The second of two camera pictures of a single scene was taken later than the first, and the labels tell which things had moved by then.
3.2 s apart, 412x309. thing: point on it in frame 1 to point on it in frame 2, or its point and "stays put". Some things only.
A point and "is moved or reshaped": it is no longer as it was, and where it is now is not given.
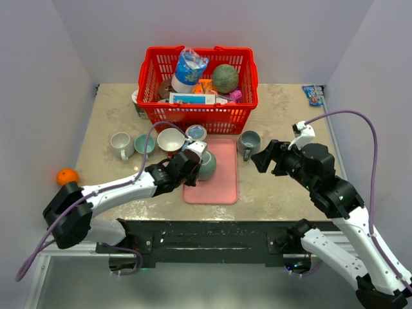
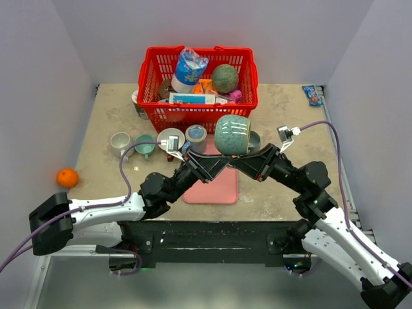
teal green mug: [208, 167] is moved or reshaped
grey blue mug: [248, 143] stays put
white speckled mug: [122, 145] stays put
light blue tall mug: [196, 132] stays put
